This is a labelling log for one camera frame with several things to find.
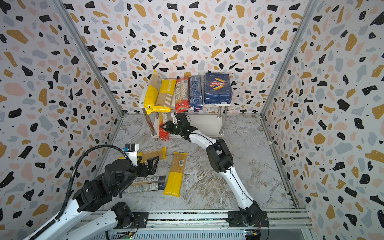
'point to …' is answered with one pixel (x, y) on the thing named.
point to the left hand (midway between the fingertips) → (151, 156)
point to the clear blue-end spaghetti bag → (142, 184)
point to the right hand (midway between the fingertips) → (157, 124)
